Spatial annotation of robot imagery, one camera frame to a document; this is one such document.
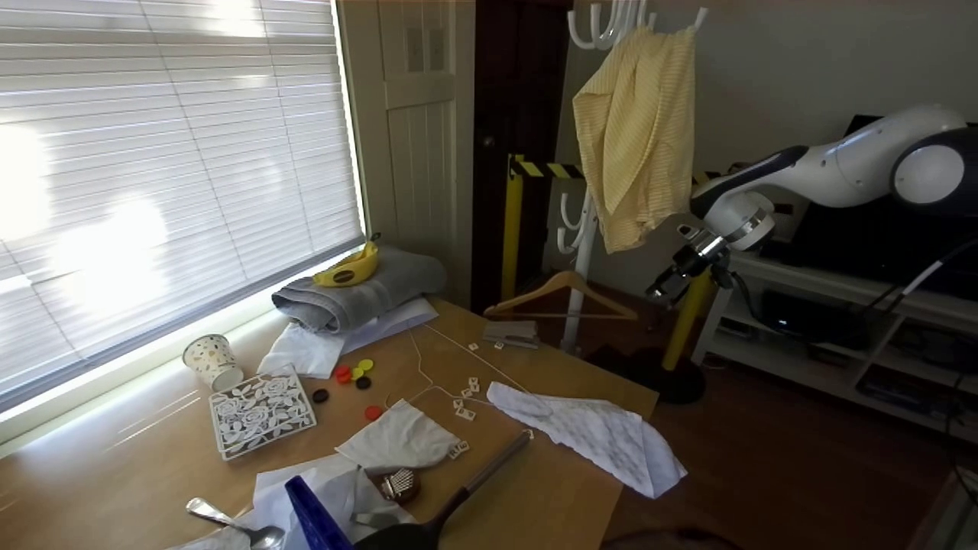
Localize white cloth napkin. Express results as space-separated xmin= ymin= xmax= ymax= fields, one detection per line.
xmin=337 ymin=401 xmax=461 ymax=470

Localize yellow game disc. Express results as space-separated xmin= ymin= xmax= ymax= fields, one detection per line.
xmin=354 ymin=358 xmax=377 ymax=378

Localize wooden table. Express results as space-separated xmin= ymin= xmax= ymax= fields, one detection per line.
xmin=0 ymin=301 xmax=657 ymax=550

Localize white paper sheets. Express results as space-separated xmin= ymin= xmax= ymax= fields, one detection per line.
xmin=261 ymin=299 xmax=437 ymax=378

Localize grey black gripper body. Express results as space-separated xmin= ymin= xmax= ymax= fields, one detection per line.
xmin=649 ymin=219 xmax=727 ymax=305

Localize yellow barrier post right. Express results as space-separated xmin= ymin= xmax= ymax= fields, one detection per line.
xmin=641 ymin=160 xmax=757 ymax=405

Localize wooden clothing hanger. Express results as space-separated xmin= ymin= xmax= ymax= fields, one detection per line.
xmin=483 ymin=270 xmax=640 ymax=321

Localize grey folded towel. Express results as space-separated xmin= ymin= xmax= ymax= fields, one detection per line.
xmin=272 ymin=246 xmax=445 ymax=334

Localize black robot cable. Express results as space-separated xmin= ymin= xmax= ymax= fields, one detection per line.
xmin=859 ymin=239 xmax=978 ymax=319

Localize blue connect four grid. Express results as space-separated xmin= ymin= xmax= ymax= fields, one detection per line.
xmin=283 ymin=477 xmax=351 ymax=550

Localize patterned paper cup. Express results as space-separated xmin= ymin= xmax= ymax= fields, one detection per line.
xmin=182 ymin=334 xmax=244 ymax=391

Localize black frying pan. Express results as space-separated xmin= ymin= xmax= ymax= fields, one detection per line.
xmin=354 ymin=434 xmax=530 ymax=550

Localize window blinds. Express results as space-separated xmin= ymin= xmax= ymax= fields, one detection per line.
xmin=0 ymin=0 xmax=364 ymax=405

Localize white tv shelf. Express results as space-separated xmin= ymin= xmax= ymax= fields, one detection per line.
xmin=693 ymin=253 xmax=978 ymax=443

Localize red game disc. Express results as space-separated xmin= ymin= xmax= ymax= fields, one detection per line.
xmin=364 ymin=404 xmax=386 ymax=423

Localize yellow cloth on stand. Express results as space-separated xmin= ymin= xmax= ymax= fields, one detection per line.
xmin=571 ymin=26 xmax=698 ymax=253

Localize yellow barrier post left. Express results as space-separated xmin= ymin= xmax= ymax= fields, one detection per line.
xmin=502 ymin=154 xmax=540 ymax=299

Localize metal spoon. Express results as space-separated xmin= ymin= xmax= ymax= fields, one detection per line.
xmin=183 ymin=499 xmax=283 ymax=550

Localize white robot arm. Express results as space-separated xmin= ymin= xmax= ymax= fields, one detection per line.
xmin=649 ymin=103 xmax=978 ymax=301

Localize yellow barrier post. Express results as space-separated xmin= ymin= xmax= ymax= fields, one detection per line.
xmin=502 ymin=154 xmax=540 ymax=299
xmin=641 ymin=160 xmax=757 ymax=405

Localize yellow banana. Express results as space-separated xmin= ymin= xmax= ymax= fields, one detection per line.
xmin=316 ymin=241 xmax=380 ymax=286

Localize white coat stand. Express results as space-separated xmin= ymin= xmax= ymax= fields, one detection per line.
xmin=549 ymin=0 xmax=713 ymax=353

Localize box of white pieces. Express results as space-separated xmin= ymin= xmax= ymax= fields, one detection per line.
xmin=208 ymin=373 xmax=317 ymax=460

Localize white patterned towel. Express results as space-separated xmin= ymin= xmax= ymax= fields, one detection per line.
xmin=486 ymin=382 xmax=687 ymax=499

